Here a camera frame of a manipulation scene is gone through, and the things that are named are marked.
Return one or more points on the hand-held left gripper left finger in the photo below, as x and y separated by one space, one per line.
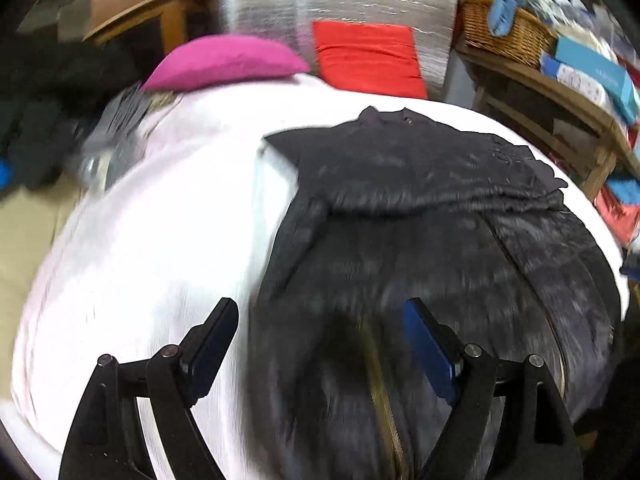
212 345

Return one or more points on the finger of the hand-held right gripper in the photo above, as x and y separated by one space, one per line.
632 267

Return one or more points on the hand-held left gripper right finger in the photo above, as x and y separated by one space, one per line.
430 350

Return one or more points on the black quilted zip jacket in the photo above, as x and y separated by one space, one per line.
400 240

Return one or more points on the red bag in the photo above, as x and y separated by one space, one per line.
620 215

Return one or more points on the white blanket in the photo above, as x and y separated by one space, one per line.
150 235

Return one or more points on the wooden side table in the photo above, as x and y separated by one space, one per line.
550 90

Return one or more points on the white patterned box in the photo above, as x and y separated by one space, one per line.
575 80

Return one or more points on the light blue cardboard box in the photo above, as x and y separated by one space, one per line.
590 62

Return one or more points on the cream leather sofa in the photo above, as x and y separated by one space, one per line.
30 230

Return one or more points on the grey cloth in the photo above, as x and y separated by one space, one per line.
120 115

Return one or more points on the wicker basket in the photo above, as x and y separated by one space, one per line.
520 30

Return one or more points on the blue jacket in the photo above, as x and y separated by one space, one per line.
4 174

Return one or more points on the pile of black jackets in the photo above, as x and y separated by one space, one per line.
40 135

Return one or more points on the magenta pillow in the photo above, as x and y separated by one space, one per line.
225 60

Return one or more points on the blue cloth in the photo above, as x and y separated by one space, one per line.
502 10

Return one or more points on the red pillow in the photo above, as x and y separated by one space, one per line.
365 60

